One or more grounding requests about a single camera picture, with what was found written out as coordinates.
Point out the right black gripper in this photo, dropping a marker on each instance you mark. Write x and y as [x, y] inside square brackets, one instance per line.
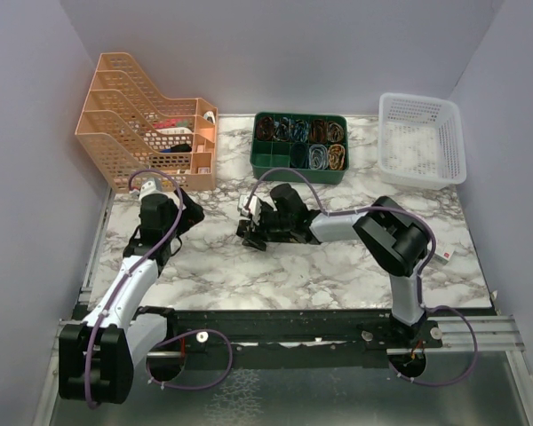
[265, 209]

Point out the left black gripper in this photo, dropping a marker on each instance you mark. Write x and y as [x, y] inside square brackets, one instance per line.
[192, 215]

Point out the black floral necktie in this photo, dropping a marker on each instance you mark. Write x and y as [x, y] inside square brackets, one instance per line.
[259, 239]

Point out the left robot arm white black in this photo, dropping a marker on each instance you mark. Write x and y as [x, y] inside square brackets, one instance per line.
[98, 356]

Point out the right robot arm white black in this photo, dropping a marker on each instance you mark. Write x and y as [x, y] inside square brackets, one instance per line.
[397, 240]

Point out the green compartment tray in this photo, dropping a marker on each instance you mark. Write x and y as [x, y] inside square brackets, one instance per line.
[285, 146]

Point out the orange plastic file organizer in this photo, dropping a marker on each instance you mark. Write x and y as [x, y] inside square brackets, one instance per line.
[127, 124]

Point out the white plastic basket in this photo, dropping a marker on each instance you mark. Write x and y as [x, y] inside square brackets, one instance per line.
[420, 141]

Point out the small white red box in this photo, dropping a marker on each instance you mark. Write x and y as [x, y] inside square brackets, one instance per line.
[443, 253]

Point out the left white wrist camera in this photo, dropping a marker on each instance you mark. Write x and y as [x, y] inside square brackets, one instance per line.
[150, 187]

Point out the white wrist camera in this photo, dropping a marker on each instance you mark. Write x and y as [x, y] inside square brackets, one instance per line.
[150, 187]
[249, 206]

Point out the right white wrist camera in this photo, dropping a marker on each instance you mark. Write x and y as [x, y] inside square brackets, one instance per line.
[249, 206]

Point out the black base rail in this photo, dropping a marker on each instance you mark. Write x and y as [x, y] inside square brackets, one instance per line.
[290, 339]

